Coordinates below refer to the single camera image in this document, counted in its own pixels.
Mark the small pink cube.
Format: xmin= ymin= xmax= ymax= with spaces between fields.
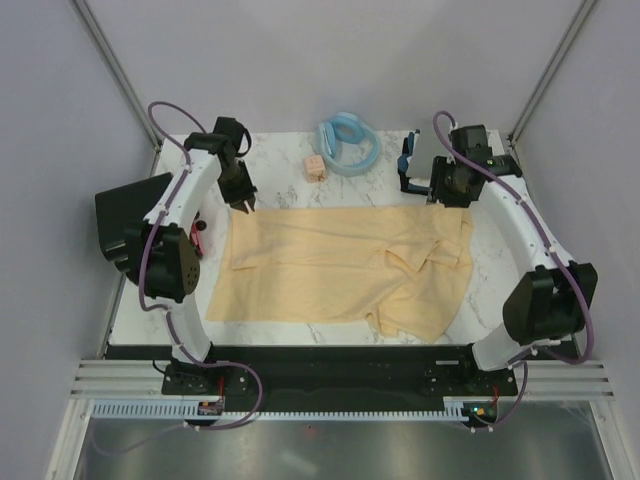
xmin=303 ymin=155 xmax=327 ymax=183

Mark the black pink drawer organizer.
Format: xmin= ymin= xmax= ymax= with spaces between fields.
xmin=95 ymin=173 xmax=172 ymax=279

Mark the yellow t shirt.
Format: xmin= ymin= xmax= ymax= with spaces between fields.
xmin=206 ymin=205 xmax=474 ymax=343

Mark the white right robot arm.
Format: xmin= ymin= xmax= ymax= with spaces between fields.
xmin=430 ymin=155 xmax=598 ymax=394

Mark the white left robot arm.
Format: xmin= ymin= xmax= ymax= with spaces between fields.
xmin=125 ymin=117 xmax=257 ymax=393

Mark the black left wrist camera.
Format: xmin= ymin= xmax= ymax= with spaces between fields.
xmin=213 ymin=116 xmax=252 ymax=156

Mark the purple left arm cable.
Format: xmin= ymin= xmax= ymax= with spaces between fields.
xmin=92 ymin=101 xmax=266 ymax=456

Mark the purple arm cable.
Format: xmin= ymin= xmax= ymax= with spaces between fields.
xmin=432 ymin=110 xmax=596 ymax=434
xmin=92 ymin=101 xmax=266 ymax=456

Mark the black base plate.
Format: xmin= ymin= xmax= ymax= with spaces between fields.
xmin=102 ymin=343 xmax=584 ymax=414

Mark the aluminium frame post right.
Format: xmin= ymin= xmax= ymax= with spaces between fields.
xmin=506 ymin=0 xmax=600 ymax=148

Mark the aluminium frame post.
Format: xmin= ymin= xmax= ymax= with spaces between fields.
xmin=506 ymin=0 xmax=600 ymax=148
xmin=70 ymin=0 xmax=161 ymax=151

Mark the white slotted cable duct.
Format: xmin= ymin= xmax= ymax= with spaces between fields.
xmin=92 ymin=398 xmax=497 ymax=421

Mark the aluminium frame rail front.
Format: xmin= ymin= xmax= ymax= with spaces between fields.
xmin=71 ymin=358 xmax=614 ymax=401

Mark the aluminium frame post left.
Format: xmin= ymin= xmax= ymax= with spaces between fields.
xmin=70 ymin=0 xmax=161 ymax=151

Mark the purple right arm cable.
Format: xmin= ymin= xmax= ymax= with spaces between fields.
xmin=432 ymin=110 xmax=596 ymax=434

